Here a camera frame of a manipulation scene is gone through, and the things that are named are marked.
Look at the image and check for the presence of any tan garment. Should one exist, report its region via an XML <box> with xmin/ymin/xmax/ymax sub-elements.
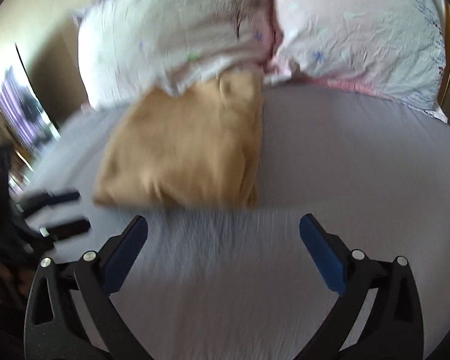
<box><xmin>93</xmin><ymin>72</ymin><xmax>263</xmax><ymax>209</ymax></box>

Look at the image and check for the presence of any grey bed sheet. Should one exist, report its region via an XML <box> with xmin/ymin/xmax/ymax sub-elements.
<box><xmin>25</xmin><ymin>82</ymin><xmax>450</xmax><ymax>360</ymax></box>

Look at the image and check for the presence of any white floral pillow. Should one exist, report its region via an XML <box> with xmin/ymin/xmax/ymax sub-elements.
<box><xmin>75</xmin><ymin>0</ymin><xmax>273</xmax><ymax>110</ymax></box>

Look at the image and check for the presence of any pink floral pillow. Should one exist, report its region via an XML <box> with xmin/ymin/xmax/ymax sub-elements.
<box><xmin>269</xmin><ymin>0</ymin><xmax>446</xmax><ymax>119</ymax></box>

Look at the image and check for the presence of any wooden bed frame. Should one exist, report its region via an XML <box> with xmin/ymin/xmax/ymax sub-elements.
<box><xmin>438</xmin><ymin>0</ymin><xmax>450</xmax><ymax>107</ymax></box>

